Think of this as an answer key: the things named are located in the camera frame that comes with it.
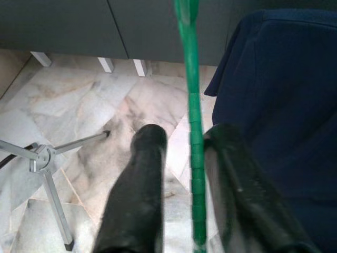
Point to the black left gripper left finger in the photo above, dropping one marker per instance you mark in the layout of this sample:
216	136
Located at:
139	189

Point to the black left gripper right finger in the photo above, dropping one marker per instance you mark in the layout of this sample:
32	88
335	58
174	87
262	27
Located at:
252	205

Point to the navy blue shirt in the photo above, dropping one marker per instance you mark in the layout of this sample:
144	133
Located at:
284	105

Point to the green plastic hanger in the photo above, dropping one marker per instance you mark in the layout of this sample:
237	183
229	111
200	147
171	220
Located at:
196	131

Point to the black TV console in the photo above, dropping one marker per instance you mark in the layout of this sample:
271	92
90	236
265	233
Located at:
79	26

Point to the silver metal clothes rack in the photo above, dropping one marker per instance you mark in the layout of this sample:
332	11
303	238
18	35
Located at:
56	200

